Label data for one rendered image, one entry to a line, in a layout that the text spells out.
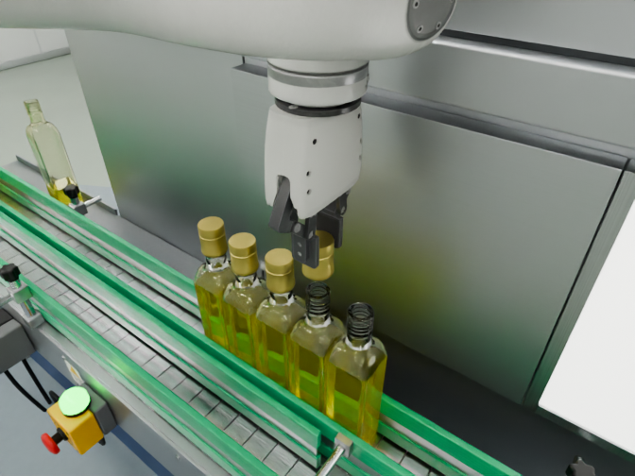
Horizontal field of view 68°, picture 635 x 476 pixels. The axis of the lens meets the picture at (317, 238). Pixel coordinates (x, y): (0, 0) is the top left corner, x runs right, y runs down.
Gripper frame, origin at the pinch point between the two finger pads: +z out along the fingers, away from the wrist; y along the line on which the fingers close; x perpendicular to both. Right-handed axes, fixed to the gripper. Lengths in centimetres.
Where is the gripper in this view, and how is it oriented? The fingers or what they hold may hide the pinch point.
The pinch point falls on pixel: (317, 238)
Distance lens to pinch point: 50.0
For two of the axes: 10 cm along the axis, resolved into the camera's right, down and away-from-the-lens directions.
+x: 8.0, 3.6, -4.8
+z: 0.0, 8.0, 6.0
